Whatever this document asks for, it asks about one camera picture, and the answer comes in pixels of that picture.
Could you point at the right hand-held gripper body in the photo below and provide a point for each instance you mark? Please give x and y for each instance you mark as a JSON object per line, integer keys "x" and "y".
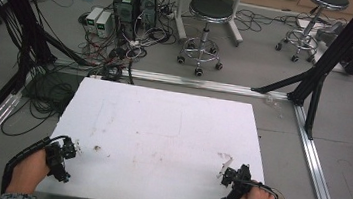
{"x": 237, "y": 192}

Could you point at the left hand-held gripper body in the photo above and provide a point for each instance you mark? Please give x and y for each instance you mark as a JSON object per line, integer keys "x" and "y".
{"x": 57, "y": 168}

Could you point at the person's left hand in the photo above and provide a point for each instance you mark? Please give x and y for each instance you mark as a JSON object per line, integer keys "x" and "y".
{"x": 26, "y": 174}

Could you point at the small brown scrap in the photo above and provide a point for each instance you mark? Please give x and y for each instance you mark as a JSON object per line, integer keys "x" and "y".
{"x": 97, "y": 148}

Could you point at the person's left sleeve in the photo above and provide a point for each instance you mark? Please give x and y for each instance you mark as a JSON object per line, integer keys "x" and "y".
{"x": 17, "y": 198}

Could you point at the white power strip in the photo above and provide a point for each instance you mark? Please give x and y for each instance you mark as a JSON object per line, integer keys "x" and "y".
{"x": 134, "y": 43}

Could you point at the white power supply box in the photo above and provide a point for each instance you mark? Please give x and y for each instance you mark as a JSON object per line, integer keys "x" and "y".
{"x": 93, "y": 18}
{"x": 103, "y": 24}

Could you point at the black computer tower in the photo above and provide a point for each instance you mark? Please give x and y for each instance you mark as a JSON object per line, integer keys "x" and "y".
{"x": 148, "y": 2}
{"x": 125, "y": 6}

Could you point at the grey round stool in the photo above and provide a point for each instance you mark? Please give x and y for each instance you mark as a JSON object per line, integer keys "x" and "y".
{"x": 310, "y": 24}

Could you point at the black round stool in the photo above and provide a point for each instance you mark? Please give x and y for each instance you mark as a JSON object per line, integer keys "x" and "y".
{"x": 210, "y": 9}

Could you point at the black frame strut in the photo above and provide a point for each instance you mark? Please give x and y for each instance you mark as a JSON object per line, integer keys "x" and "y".
{"x": 334, "y": 53}
{"x": 20, "y": 11}

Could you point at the white table leg frame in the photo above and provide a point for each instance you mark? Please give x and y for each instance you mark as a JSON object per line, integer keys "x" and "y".
{"x": 182, "y": 16}

